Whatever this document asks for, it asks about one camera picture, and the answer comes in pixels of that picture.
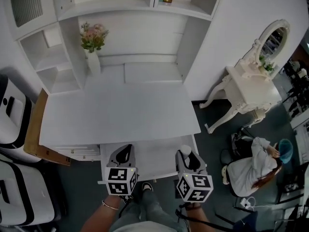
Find person's right shoe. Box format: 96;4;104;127
141;181;154;193

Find black equipment bag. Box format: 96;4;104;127
231;131;256;158

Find wide white desk drawer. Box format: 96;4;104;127
99;134;201;182

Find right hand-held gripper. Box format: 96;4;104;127
175;149;214;204

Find thin gold bracelet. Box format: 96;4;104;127
101;200;120;211

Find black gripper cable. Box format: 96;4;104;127
175;203;236;232
118;194;135;218

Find cream carved vanity table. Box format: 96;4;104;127
199;65;283;134

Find person's right forearm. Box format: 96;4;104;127
183;202;211;232

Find white vase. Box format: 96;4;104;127
85;51;101;76

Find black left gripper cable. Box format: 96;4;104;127
118;194;135;218

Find person's left forearm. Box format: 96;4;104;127
79;194;121;232

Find pink flower bouquet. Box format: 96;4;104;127
80;22;110;53

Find white black wheeled robot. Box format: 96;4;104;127
0;73;43;164
0;162;68;227

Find white charger block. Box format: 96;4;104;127
240;197;256;209

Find small green potted plant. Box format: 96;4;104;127
258;56;276;73

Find person's grey shirt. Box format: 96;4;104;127
113;220;186;232

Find brown cardboard box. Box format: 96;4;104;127
23;88;72;166

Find dark blue case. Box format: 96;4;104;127
233;211;260;232

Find white desk with hutch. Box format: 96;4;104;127
2;0;226;163

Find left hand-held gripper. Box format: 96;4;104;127
98;144;140;196

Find person's blue jeans legs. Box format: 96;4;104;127
113;189;179;228

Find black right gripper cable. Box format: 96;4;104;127
175;203;236;232

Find white arched glass cabinet door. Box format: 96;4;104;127
2;0;58;41

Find cream oval framed mirror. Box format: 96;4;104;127
252;19;291;67

